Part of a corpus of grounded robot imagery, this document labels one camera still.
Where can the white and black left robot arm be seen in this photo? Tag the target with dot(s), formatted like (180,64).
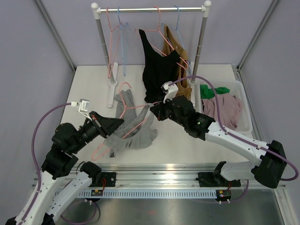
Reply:
(44,207)

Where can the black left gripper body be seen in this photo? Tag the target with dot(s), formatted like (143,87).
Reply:
(89,131)

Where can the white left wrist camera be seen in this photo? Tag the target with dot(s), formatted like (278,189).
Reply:
(82,107)

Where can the aluminium mounting rail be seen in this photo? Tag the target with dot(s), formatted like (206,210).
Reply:
(157,176)

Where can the aluminium frame post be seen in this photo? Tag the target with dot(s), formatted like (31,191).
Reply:
(50,25)
(273,5)

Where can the blue hanger with mauve top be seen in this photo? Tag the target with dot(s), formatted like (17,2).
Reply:
(123,36)

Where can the pink hanger with grey top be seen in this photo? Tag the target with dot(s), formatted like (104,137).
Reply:
(124,117)

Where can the white and metal clothes rack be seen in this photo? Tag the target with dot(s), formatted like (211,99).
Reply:
(97,11)

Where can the mauve pink tank top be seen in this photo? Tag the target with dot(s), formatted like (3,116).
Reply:
(230,108)

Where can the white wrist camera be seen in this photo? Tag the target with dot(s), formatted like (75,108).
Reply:
(82,107)
(170,89)

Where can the black tank top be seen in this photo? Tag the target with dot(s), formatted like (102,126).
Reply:
(158,69)

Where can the left aluminium frame post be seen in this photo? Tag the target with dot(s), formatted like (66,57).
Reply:
(50,25)

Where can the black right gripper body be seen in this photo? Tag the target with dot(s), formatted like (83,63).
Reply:
(168,111)

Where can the white slotted cable duct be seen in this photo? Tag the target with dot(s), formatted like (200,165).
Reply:
(147,194)

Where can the pink wire hanger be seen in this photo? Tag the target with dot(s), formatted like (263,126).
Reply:
(113,44)

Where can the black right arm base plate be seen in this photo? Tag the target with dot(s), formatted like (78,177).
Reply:
(208,180)

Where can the green tank top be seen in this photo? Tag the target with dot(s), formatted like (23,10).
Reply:
(208,93)

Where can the right aluminium frame post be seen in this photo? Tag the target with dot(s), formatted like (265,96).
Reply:
(273,5)

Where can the grey tank top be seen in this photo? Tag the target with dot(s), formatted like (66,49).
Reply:
(133,129)

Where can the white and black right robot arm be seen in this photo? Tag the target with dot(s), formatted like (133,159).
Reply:
(265,161)

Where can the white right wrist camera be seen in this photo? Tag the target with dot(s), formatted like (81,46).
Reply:
(170,89)

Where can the white plastic basket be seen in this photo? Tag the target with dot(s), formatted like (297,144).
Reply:
(236,89)

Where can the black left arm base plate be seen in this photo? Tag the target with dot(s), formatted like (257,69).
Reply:
(107,178)

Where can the brown tank top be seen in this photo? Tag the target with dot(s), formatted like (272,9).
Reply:
(183,87)

